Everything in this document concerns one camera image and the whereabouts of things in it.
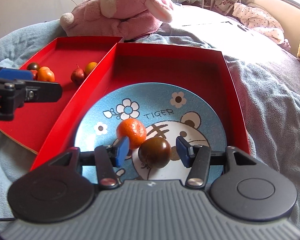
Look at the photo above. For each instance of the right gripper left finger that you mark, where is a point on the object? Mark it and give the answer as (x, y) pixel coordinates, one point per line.
(105, 158)

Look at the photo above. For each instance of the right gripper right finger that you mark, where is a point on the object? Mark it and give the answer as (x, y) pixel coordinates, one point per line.
(205, 164)

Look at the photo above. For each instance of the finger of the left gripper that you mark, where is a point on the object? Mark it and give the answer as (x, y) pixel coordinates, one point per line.
(15, 74)
(35, 91)

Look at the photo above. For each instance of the small red apple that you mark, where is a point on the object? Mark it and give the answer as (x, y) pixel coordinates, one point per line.
(35, 74)

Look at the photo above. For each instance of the orange tangerine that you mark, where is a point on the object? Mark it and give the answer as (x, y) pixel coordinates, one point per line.
(134, 130)

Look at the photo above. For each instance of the large dark brown tomato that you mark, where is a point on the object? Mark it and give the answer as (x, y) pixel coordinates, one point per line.
(155, 152)

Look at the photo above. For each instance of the small dark tomato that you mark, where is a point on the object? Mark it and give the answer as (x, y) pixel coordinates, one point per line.
(33, 66)

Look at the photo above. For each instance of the orange kumquat behind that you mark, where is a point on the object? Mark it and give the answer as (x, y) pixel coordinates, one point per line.
(44, 68)

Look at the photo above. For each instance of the red apple with stem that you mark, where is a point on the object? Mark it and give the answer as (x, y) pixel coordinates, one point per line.
(78, 76)

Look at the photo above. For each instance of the left red tray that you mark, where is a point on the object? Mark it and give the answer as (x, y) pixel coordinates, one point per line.
(33, 122)

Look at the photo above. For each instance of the red tray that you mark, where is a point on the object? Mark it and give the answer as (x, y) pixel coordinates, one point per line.
(33, 122)
(202, 71)

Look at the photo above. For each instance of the blue tiger plate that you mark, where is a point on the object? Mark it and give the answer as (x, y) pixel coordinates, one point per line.
(166, 111)

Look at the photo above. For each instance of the yellow orange fruit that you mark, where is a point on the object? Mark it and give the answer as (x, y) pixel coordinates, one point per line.
(90, 67)

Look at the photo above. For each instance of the right red tray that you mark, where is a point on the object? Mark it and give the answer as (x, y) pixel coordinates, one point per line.
(202, 71)

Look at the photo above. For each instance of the pink plush rabbit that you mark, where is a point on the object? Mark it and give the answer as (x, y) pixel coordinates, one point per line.
(128, 19)

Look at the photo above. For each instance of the pink dotted cloth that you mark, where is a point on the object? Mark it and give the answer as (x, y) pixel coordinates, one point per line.
(262, 22)

